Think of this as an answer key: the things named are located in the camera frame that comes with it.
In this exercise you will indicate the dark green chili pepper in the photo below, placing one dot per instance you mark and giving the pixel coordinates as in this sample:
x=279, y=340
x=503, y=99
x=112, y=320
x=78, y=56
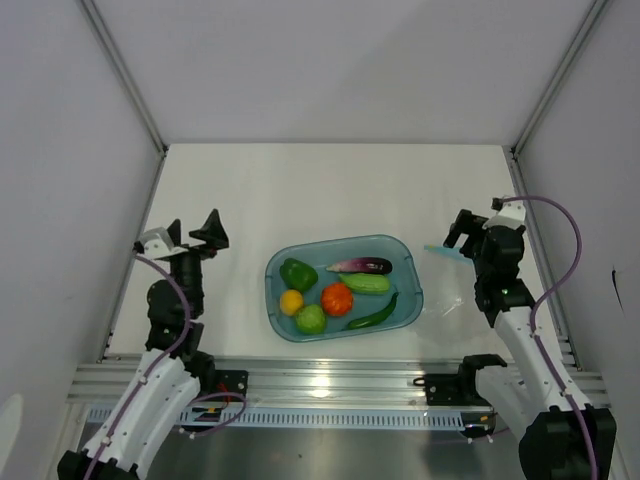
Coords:
x=376, y=318

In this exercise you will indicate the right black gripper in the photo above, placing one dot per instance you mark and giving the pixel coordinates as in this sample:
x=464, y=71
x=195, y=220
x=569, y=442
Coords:
x=466, y=220

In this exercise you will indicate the clear zip top bag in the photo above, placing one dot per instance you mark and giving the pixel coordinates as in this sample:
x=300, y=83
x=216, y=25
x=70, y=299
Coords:
x=447, y=279

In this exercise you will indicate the green bell pepper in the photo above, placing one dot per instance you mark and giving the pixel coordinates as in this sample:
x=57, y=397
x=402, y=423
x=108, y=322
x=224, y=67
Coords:
x=298, y=275

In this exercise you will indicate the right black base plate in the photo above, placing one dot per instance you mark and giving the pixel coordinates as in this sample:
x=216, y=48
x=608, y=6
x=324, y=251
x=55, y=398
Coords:
x=448, y=390

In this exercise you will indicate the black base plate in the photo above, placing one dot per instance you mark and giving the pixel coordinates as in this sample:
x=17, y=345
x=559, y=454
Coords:
x=224, y=381
x=448, y=390

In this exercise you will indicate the light green bitter gourd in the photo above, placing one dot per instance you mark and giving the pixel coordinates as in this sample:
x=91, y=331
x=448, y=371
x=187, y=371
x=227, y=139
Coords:
x=363, y=283

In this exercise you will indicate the teal plastic tray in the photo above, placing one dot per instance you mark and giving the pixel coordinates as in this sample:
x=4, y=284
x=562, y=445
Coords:
x=404, y=280

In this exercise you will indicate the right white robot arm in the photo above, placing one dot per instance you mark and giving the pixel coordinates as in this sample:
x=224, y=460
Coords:
x=560, y=433

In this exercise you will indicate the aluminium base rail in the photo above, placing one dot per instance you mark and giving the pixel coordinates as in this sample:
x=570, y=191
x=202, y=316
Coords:
x=285, y=383

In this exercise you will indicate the white slotted cable duct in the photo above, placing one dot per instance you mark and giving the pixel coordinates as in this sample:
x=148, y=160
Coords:
x=412, y=419

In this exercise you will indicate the purple eggplant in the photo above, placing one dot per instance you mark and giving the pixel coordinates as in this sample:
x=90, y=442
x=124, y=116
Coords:
x=367, y=265

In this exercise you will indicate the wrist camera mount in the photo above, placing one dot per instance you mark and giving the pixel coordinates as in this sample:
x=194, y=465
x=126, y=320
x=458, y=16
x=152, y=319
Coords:
x=156, y=244
x=508, y=213

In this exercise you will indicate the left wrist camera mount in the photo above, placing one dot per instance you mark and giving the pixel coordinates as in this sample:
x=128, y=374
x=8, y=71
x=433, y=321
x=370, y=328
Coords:
x=156, y=244

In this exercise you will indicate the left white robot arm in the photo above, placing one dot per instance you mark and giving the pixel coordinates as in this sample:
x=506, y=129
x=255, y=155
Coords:
x=172, y=371

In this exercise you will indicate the left aluminium frame post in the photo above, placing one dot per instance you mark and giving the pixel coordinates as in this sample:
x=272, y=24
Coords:
x=118, y=65

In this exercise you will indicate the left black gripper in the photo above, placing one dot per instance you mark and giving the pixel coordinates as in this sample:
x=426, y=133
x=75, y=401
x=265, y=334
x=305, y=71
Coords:
x=214, y=236

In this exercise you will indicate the light green custard apple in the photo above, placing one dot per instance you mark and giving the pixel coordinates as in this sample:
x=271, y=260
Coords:
x=311, y=319

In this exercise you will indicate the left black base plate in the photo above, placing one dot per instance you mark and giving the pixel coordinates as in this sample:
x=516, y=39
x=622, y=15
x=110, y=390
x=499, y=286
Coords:
x=224, y=381

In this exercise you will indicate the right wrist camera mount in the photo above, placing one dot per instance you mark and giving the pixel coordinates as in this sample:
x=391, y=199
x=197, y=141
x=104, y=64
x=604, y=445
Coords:
x=508, y=213

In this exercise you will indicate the aluminium frame post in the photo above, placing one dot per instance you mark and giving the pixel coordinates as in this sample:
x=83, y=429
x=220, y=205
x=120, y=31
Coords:
x=571, y=54
x=118, y=65

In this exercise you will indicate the yellow round fruit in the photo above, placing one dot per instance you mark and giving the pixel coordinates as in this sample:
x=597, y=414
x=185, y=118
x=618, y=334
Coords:
x=291, y=301

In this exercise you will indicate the right aluminium frame post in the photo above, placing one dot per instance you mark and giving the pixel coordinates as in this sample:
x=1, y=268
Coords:
x=571, y=54

